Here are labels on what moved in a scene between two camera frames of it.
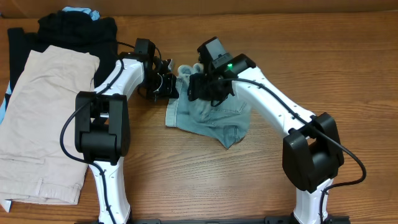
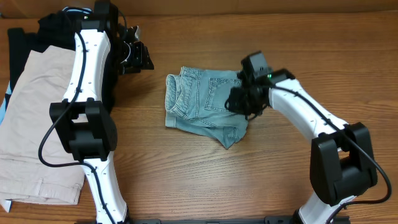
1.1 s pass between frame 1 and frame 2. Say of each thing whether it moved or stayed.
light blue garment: stayed
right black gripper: moved
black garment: stayed
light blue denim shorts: stayed
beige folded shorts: stayed
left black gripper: moved
